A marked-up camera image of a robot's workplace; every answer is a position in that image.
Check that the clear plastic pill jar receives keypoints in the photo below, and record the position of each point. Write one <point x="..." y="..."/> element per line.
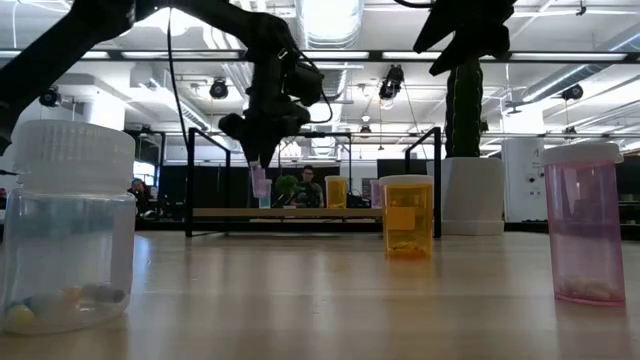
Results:
<point x="67" y="240"/>

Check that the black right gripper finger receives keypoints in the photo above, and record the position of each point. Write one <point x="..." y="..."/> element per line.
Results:
<point x="440" y="25"/>
<point x="457" y="52"/>

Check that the white column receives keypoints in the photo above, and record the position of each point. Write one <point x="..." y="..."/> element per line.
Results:
<point x="522" y="190"/>

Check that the green medicine bottle white cap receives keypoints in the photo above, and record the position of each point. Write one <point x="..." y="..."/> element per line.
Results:
<point x="268" y="200"/>

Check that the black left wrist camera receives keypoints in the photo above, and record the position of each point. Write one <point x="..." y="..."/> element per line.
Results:
<point x="305" y="82"/>

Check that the orange medicine bottle white cap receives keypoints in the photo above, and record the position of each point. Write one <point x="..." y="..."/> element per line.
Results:
<point x="336" y="195"/>
<point x="407" y="220"/>

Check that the dark green cactus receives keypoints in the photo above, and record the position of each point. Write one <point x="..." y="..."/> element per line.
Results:
<point x="465" y="115"/>

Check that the large grey ventilation duct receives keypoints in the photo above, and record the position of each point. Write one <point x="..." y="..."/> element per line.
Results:
<point x="575" y="75"/>

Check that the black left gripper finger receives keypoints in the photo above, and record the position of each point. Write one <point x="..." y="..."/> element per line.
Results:
<point x="269" y="149"/>
<point x="252" y="150"/>

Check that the black ceiling camera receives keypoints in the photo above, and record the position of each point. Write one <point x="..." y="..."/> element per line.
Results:
<point x="49" y="96"/>
<point x="218" y="89"/>
<point x="391" y="82"/>
<point x="571" y="92"/>

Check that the person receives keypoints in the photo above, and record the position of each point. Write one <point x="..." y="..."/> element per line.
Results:
<point x="309" y="190"/>
<point x="144" y="196"/>

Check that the silver spiral ventilation duct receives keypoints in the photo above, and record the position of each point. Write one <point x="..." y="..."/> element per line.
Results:
<point x="337" y="82"/>

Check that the pink medicine bottle white cap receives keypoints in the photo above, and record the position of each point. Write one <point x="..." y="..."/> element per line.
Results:
<point x="582" y="225"/>
<point x="257" y="181"/>
<point x="374" y="196"/>

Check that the wooden shelf with black frame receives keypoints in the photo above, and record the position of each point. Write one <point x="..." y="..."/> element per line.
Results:
<point x="300" y="213"/>

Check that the green leafy plant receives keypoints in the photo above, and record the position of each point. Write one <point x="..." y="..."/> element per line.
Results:
<point x="286" y="187"/>

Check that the black overhead beam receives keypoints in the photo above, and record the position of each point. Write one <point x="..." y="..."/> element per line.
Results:
<point x="550" y="56"/>

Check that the white plant pot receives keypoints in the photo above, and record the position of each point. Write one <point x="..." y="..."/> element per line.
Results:
<point x="472" y="200"/>

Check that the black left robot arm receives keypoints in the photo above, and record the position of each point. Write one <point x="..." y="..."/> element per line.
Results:
<point x="50" y="55"/>

